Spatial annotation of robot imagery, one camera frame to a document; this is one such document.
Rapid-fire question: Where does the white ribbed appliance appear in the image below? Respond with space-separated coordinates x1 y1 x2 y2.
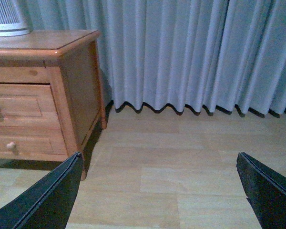
0 0 31 37

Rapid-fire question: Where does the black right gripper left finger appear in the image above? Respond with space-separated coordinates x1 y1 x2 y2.
0 152 83 229

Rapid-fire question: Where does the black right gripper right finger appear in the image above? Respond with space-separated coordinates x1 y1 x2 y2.
236 152 286 229

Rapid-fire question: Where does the wooden nightstand cabinet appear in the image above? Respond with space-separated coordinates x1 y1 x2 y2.
0 30 108 181

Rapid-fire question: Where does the lower drawer wooden knob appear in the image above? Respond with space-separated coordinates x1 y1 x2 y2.
6 142 16 150

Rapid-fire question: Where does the light grey curtain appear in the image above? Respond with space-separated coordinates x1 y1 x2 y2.
18 0 286 118

